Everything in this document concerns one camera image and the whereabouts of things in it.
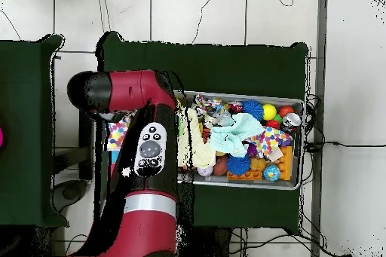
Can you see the polka dot cloth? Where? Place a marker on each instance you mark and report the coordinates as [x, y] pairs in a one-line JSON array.
[[270, 142], [117, 133]]

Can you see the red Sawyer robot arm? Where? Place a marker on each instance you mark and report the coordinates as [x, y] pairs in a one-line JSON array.
[[132, 88]]

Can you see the cream waffle cloth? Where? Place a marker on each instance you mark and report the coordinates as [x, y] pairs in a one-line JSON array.
[[197, 148]]

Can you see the mint waffle cloth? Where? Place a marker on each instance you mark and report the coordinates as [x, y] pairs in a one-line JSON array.
[[232, 136]]

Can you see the blue spiky ball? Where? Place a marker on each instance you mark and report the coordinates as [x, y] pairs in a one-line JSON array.
[[253, 109]]

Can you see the dark green table cloth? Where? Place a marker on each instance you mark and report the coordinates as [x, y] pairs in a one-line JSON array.
[[211, 67], [24, 88]]

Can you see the yellow ball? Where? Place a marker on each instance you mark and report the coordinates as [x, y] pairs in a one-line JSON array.
[[269, 111]]

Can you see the blue globe ball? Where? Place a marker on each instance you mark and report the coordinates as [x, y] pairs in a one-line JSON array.
[[271, 172]]

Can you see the orange ball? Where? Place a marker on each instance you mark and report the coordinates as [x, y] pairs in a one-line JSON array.
[[286, 110]]

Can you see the silver can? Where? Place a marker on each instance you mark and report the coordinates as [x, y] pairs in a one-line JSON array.
[[291, 121]]

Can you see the orange building block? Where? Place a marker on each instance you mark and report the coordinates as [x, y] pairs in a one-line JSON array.
[[286, 160]]

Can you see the grey rounded base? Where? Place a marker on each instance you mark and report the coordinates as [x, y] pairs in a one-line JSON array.
[[71, 192]]

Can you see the pink round object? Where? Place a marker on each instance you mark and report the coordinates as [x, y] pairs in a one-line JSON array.
[[1, 138]]

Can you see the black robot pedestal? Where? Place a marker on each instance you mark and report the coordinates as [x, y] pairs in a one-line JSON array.
[[214, 242]]

